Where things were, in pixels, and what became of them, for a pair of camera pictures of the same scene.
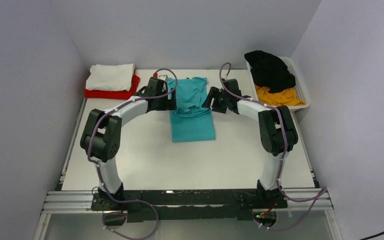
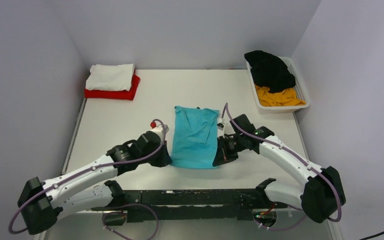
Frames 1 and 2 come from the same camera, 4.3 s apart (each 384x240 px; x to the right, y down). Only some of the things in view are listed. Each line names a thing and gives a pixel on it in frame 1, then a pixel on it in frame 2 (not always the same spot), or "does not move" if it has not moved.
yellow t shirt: [289, 97] does not move
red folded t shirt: [115, 94] does not move
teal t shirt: [190, 122] -> [195, 133]
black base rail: [158, 205] does not move
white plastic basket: [298, 87] does not move
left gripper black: [170, 104] -> [164, 159]
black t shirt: [270, 70] does not move
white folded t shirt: [110, 77] does not move
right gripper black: [214, 92] -> [223, 155]
